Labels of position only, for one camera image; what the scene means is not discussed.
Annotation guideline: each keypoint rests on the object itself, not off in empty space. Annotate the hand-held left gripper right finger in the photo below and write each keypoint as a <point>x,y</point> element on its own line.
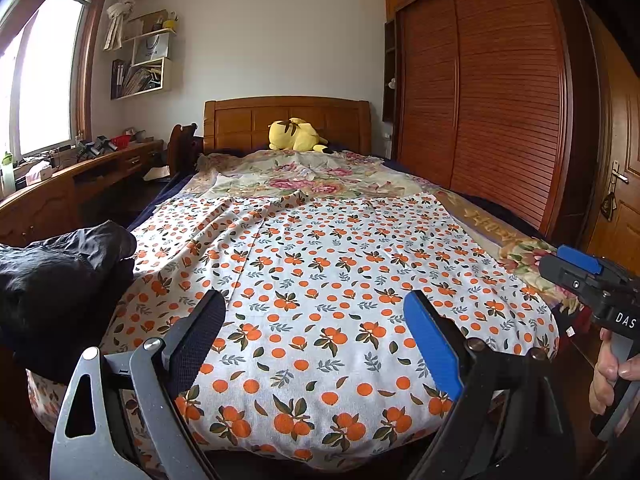
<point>432,345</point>

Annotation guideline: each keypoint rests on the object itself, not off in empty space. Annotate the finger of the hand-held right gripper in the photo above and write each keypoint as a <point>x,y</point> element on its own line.
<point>580,260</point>
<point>570,280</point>

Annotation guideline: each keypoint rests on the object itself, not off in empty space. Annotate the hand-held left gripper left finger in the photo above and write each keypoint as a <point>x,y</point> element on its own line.
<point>200,340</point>

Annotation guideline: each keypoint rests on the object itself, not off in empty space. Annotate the black jacket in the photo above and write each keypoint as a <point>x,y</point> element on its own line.
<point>50,270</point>

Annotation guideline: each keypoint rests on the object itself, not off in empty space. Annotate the person's right hand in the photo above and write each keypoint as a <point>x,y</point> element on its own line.
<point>602,375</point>

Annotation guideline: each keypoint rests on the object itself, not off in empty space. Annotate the red cloth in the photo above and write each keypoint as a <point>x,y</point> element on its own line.
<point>572,322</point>

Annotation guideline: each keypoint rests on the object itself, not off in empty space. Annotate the hanging key bunch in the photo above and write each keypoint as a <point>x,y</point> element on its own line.
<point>609,206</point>

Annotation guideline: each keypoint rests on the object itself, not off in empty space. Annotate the orange fruit print bedsheet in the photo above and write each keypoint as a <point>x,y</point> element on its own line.
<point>325,260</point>

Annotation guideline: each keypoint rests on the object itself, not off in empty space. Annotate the navy blue bed sheet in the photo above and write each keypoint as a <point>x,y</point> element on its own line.
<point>160,200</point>

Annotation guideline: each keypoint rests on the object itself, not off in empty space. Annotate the wooden wardrobe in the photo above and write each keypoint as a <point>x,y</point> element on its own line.
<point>500,110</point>

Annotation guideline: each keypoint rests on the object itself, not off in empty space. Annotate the sheet of paper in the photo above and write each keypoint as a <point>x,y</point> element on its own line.
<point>156,175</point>

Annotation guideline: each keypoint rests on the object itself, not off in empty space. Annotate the floral quilt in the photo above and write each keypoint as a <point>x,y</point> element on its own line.
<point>300,175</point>

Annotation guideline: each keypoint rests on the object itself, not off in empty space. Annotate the wooden chair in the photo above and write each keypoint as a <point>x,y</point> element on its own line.
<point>179,145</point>

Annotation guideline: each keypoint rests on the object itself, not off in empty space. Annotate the wooden desk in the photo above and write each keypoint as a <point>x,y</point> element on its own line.
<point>45,205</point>

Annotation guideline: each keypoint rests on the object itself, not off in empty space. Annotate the red object on desk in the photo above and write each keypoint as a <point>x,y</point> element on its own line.
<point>120,141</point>

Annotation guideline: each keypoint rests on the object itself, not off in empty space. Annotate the wooden bed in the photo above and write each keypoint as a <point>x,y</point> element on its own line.
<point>240,125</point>

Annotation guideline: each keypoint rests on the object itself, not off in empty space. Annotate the black device on desk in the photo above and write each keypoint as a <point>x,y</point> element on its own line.
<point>92,149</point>

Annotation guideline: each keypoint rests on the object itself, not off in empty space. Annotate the yellow plush toy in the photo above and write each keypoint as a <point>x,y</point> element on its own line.
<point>292,136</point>

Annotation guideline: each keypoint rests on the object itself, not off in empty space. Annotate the tissue box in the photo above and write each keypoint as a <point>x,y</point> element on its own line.
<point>37,173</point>

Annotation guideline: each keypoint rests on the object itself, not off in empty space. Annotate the bottle with green cap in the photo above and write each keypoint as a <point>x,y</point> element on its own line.
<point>7,175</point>

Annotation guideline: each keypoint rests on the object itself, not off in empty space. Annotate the stack of papers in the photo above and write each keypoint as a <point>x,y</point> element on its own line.
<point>142,79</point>

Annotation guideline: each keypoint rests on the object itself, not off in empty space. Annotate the black binders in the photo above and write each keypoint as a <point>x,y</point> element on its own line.
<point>117,79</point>

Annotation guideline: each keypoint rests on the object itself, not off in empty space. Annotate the white paper bag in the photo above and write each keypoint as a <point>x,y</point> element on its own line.
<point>150,47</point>

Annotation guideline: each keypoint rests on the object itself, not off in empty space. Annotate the window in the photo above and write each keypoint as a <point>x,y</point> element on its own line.
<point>45,75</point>

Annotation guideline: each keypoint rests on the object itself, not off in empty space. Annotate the yellow cup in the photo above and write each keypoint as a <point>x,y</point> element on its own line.
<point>170,23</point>

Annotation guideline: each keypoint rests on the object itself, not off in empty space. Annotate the tied beige curtain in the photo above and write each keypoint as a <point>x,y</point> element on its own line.
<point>122,10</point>

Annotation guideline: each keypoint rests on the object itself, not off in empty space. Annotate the white wall shelf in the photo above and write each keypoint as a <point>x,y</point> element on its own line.
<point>166,75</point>

